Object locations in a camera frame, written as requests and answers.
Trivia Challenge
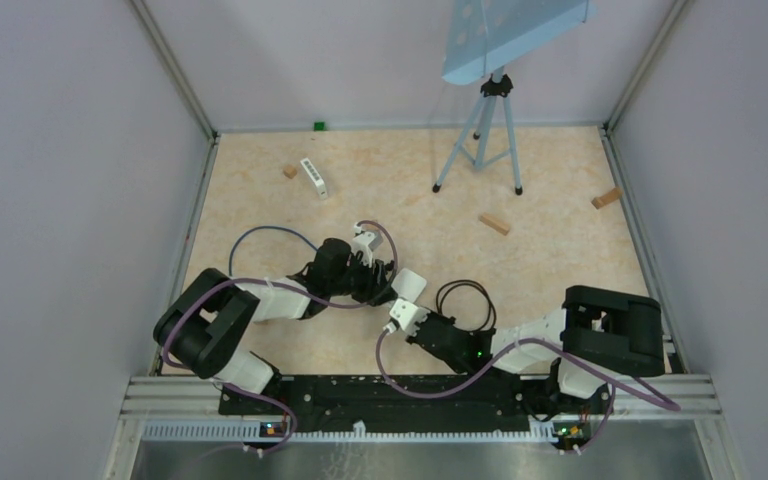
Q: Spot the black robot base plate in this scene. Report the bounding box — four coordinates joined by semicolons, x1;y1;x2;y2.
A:
218;372;614;435

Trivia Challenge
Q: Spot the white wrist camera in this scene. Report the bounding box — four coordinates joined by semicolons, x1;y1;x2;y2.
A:
349;222;383;261
384;298;428;336

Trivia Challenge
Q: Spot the black ethernet cable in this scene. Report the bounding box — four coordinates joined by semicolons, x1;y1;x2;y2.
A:
435;279;498;333

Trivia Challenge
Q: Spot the flat wooden plank block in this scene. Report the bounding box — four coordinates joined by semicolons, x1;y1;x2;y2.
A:
479;212;511;236

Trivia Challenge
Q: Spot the white TP-Link switch box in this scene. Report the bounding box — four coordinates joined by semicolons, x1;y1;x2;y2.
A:
391;268;428;303

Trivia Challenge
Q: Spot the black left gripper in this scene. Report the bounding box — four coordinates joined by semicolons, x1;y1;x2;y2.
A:
328;253;398;308

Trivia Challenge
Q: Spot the light blue tripod stand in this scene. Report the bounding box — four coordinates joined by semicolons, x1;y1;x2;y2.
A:
432;0;595;195

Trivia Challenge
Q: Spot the curved wooden block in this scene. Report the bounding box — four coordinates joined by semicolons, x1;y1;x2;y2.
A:
591;187;623;210

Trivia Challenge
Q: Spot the wooden cube near switch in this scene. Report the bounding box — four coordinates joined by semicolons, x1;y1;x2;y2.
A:
282;165;298;179

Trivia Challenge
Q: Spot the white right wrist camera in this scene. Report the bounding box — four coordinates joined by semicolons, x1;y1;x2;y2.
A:
384;298;428;336

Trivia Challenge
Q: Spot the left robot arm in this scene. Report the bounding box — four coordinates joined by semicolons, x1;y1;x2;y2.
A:
152;238;397;414

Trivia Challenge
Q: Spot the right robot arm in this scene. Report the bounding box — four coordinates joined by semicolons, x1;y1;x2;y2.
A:
387;285;666;412

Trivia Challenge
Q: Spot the long white network switch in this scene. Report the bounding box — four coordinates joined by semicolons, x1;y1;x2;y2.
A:
300;157;329;200

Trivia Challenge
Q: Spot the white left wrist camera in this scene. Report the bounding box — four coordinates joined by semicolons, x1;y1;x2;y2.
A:
349;222;383;261

